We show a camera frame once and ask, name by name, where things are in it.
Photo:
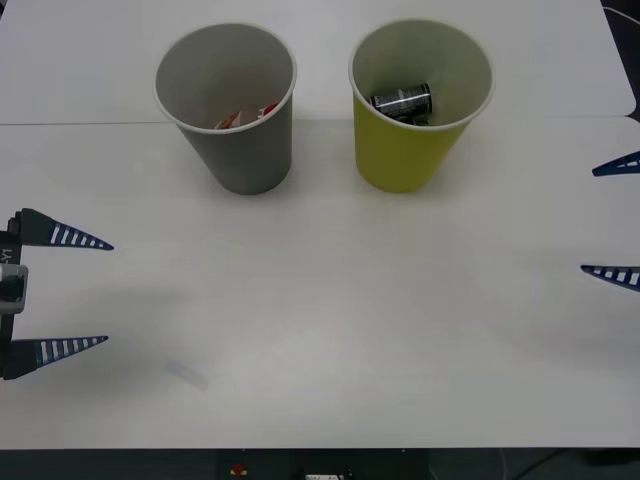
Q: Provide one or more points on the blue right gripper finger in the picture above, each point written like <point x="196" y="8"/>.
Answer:
<point x="620" y="274"/>
<point x="622" y="166"/>

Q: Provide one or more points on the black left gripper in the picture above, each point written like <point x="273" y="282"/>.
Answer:
<point x="10" y="250"/>

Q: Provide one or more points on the grey plastic waste bin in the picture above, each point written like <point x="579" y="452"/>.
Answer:
<point x="245" y="155"/>

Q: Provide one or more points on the red round button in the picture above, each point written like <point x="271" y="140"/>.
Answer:
<point x="239" y="470"/>

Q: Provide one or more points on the black drink can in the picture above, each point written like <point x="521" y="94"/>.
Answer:
<point x="402" y="99"/>

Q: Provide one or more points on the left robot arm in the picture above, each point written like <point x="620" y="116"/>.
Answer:
<point x="12" y="290"/>

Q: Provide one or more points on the yellow-green plastic waste bin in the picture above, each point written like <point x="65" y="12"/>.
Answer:
<point x="400" y="155"/>

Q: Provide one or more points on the clear bottle with red cap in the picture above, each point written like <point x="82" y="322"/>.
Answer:
<point x="235" y="120"/>

